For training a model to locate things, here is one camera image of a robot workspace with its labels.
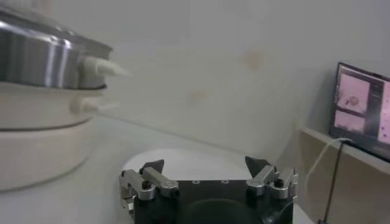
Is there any round white plate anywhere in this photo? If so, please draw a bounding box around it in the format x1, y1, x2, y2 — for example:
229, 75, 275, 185
121, 148, 254, 183

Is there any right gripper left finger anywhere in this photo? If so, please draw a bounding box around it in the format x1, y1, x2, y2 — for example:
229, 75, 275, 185
118, 159, 180, 201

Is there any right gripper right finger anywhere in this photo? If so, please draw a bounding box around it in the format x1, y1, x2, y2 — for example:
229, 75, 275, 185
244, 155, 299, 200

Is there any stainless steel steamer basket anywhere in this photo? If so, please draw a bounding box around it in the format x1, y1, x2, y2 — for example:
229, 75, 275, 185
0, 21, 130, 91

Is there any cream electric cooker base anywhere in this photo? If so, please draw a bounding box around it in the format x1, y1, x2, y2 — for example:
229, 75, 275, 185
0, 82, 121, 192

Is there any black open laptop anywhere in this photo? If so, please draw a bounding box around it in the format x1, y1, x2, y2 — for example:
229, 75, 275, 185
328, 61, 390, 164

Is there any white cable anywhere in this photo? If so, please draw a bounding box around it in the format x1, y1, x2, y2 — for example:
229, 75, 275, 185
303, 137, 353, 195

